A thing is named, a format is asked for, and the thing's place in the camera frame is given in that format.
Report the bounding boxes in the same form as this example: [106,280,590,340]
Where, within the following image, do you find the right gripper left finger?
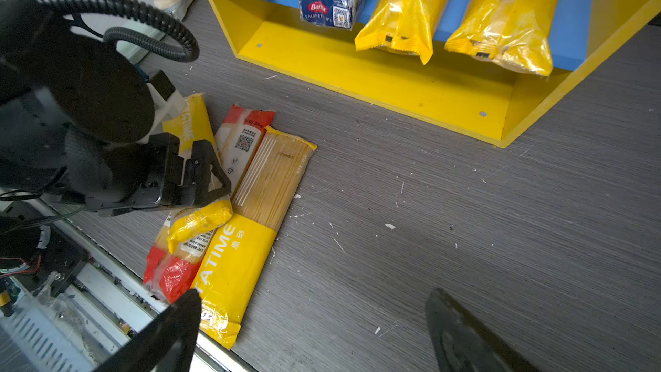
[96,289,201,371]

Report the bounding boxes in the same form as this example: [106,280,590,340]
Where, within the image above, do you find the white slotted cable duct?
[1,294,96,371]

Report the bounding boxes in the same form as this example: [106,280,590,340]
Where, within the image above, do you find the yellow wooden shelf unit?
[208,0,660,148]

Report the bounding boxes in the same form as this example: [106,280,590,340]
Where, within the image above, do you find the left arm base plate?
[1,201,90,309]

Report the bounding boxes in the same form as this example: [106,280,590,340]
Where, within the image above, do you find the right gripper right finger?
[425,289,538,371]

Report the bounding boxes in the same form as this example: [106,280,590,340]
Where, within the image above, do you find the black corrugated cable hose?
[30,0,201,64]

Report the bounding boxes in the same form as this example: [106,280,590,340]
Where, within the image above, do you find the yellow red spaghetti bag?
[143,105,275,303]

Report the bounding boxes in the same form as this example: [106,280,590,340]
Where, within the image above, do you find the yellow Pastatime spaghetti bag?
[191,127,317,349]
[164,94,233,253]

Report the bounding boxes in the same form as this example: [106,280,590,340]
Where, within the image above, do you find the plain yellow spaghetti bag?
[355,0,449,65]

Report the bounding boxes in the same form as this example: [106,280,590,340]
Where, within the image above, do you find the yellow spaghetti bag with barcode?
[445,0,558,77]

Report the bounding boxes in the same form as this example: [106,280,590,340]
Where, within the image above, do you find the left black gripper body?
[66,131,183,216]

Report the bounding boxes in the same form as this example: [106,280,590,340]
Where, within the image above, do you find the blue lower shelf board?
[258,0,592,71]

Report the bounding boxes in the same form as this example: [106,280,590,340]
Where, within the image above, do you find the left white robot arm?
[1,0,232,216]

